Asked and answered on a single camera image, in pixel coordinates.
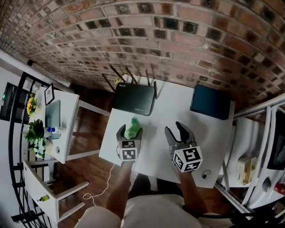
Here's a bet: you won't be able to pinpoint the black wifi router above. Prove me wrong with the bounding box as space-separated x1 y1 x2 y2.
102 65 158 117

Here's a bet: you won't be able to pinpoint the white side table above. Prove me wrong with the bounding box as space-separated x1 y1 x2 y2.
28 86 111 165

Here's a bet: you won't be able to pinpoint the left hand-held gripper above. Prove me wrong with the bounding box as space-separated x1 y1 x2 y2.
115 124 143 162

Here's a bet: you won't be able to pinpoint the dark blue box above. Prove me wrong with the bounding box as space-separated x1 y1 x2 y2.
190 84 232 121

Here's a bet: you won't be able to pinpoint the person's left forearm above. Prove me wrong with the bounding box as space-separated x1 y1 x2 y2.
106 160 135 220

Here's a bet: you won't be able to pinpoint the person's right forearm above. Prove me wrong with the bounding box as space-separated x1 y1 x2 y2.
178 170 208 216

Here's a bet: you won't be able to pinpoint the black picture frame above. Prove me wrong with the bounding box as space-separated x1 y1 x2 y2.
44 83 55 106

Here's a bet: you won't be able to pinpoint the green potted plant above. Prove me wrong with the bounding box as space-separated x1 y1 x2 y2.
22 119 45 143

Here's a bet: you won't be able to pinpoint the black metal railing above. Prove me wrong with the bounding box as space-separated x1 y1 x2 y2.
8 72 58 228

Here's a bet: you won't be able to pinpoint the white flower bouquet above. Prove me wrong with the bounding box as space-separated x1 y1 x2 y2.
28 138 53 159

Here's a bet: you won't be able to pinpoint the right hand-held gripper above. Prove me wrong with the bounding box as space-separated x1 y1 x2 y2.
164 121 204 173

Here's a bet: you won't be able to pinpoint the white work table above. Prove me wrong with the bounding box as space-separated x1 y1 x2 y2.
98 74 236 189

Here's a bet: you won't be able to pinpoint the white metal shelf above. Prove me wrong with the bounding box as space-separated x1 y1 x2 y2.
215 92 285 216

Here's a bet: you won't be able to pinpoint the beige cardboard box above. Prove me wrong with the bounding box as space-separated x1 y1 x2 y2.
237 155 259 186

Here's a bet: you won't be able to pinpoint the blue cap spray bottle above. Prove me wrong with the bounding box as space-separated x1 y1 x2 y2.
44 126 67 134

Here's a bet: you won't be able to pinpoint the person's beige shorts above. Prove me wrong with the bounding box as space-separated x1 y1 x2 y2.
78 194 211 228

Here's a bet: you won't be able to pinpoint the white cable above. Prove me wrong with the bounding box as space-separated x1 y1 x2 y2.
82 163 115 207

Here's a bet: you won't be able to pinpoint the yellow sunflower bouquet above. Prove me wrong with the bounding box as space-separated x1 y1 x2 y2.
26 94 38 118

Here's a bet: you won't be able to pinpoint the green plastic bottle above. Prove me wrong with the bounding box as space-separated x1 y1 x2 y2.
124 117 143 140

